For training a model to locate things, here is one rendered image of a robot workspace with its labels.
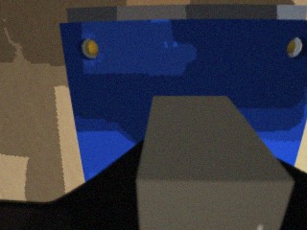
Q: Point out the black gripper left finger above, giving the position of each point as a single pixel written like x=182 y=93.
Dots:
x=107 y=201

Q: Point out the blue board with corner holes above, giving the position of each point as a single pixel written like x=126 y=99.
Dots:
x=216 y=100

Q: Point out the grey base with four posts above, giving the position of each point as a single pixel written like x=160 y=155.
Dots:
x=172 y=12

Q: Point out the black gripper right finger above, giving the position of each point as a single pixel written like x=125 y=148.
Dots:
x=296 y=213

